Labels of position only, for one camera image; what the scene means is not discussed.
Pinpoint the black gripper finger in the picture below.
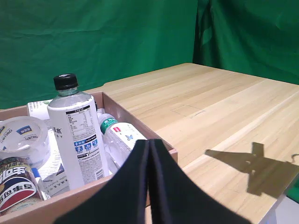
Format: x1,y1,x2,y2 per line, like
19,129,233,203
149,139,253,224
55,139,150,224

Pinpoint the white bottle with black cap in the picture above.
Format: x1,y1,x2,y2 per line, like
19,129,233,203
47,73,111,191
27,99,99,120

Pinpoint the clear water bottle green label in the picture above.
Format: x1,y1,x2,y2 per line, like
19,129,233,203
96,113,148,171

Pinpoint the brown cardboard box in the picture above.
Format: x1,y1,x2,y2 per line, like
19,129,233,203
0,91,179,224

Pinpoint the white booklet with blue corner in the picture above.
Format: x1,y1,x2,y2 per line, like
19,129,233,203
43,172,71,197

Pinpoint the printed white paper slip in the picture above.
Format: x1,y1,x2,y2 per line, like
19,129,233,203
38,149,65,180

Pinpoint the white marker with blue cap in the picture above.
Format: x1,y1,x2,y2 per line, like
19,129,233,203
31,167,51,200

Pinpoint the snack can with cola logo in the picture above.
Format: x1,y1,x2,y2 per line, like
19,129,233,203
0,156,44,217

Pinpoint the clear packing tape roll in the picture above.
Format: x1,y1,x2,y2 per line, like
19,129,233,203
0,116,51,164

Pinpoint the green backdrop cloth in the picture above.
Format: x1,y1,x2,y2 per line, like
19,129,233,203
192,0,299,85
0,0,199,110

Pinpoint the white table edge frame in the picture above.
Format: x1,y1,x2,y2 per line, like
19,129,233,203
258,174,299,224

